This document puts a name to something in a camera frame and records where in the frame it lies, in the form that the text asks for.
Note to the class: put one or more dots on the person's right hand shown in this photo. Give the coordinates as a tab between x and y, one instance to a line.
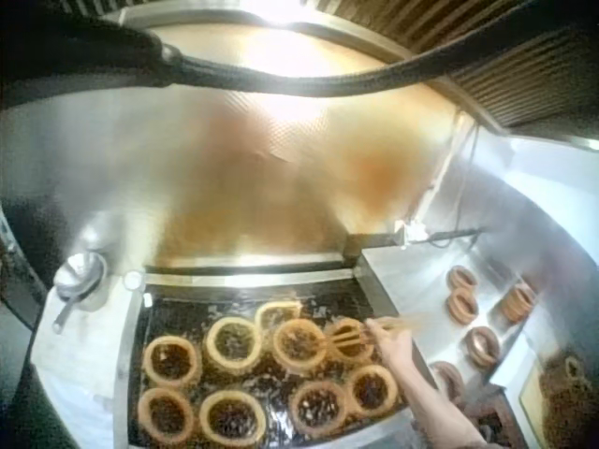
398	348

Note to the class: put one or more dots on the person's right fingers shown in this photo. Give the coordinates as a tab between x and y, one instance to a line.
380	333

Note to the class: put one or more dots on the long wooden chopstick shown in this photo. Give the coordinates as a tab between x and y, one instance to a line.
358	343
402	322

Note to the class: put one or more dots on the steel draining tray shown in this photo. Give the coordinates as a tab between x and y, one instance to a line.
421	280

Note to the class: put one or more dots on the steel deep fryer vat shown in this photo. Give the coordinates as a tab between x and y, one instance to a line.
262	299

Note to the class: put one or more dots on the group of frying dough rings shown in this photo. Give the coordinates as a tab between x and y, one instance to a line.
234	343

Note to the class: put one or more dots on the heap of brown fried scraps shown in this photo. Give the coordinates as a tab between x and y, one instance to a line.
566	388

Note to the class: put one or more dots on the small white round cap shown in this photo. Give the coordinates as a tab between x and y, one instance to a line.
132	279

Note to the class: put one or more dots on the slatted extractor hood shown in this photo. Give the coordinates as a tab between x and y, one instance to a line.
505	61

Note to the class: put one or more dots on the steel ladle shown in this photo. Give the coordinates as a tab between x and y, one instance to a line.
78	277

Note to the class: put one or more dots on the white wall socket box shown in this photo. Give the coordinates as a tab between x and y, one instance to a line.
412	231

